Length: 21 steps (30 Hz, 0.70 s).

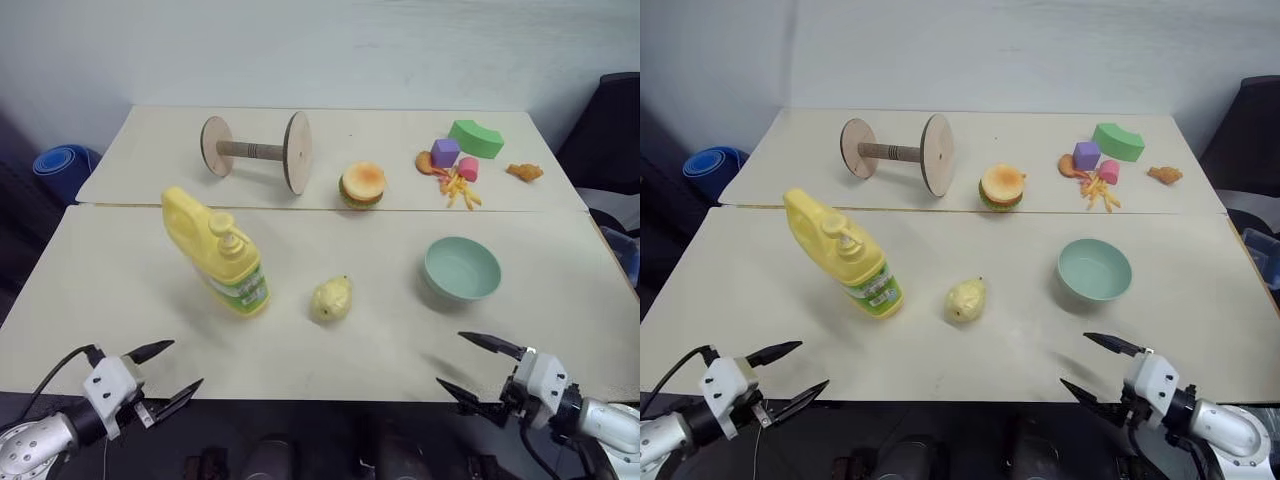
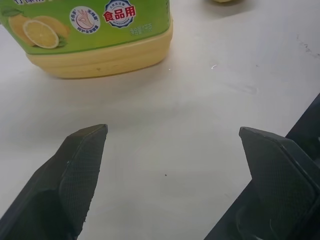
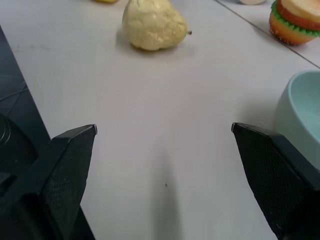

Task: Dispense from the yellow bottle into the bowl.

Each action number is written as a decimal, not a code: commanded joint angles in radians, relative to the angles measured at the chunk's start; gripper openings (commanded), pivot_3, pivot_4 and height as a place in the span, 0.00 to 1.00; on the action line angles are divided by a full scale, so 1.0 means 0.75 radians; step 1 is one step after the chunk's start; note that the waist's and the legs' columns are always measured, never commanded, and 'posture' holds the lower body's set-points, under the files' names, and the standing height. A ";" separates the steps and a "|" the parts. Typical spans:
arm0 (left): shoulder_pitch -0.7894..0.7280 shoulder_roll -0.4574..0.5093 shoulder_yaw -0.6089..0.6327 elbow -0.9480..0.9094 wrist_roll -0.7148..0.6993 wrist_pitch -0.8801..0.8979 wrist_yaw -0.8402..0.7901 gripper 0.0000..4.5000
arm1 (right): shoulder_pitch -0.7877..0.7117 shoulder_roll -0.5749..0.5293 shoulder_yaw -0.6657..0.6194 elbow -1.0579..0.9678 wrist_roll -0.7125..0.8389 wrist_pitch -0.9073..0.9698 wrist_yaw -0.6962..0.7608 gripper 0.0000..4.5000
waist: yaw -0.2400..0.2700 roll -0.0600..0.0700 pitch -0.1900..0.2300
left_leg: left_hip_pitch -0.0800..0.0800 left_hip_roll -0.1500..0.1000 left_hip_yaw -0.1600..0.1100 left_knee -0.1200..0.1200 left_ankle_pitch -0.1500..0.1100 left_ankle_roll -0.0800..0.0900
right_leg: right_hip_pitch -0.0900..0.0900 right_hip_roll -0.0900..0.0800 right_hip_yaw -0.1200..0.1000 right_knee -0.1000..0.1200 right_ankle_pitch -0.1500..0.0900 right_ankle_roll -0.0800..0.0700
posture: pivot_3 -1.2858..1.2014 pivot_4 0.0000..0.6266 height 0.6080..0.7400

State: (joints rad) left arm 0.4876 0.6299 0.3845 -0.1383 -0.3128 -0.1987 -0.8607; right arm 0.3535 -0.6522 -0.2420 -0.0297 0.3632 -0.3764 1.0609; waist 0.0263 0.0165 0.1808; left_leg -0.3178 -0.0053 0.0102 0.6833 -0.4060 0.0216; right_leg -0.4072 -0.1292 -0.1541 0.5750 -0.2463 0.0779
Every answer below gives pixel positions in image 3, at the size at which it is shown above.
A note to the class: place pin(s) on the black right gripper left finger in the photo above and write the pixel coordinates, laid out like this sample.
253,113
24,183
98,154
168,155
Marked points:
62,175

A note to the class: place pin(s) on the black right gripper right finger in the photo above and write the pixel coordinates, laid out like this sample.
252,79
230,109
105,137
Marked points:
275,180

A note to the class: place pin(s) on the light blue bowl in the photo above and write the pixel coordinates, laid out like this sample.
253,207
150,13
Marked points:
303,105

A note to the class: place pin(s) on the dark robot body part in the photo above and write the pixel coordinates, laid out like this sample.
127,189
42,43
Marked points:
15,145

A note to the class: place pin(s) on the toy hamburger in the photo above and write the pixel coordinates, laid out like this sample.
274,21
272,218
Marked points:
293,21

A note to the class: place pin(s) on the pale yellow toy pear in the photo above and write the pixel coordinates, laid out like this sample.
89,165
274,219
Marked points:
153,23

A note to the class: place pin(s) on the yellow toy fruit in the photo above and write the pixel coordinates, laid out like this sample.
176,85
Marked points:
106,1

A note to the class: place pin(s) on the beige round object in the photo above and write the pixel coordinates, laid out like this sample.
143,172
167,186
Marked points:
252,1

